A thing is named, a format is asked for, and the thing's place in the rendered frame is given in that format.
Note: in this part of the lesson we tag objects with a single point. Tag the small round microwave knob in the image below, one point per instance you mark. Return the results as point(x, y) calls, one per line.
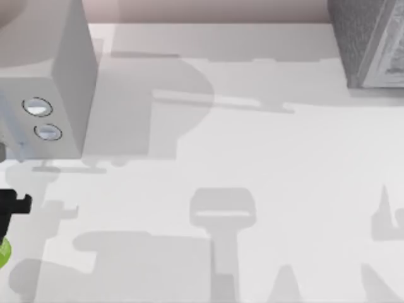
point(48, 132)

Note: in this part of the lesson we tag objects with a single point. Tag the large round microwave knob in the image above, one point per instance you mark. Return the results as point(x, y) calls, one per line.
point(37, 106)

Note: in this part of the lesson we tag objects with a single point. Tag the pale microwave oven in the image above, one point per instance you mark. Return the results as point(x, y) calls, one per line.
point(41, 47)

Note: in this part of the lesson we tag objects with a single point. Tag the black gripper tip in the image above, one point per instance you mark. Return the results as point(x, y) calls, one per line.
point(11, 205)

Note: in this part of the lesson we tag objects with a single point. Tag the grey cabinet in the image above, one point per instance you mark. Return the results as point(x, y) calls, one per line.
point(369, 41)

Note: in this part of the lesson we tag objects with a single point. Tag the green bottle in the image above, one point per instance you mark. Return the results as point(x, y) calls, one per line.
point(3, 252)

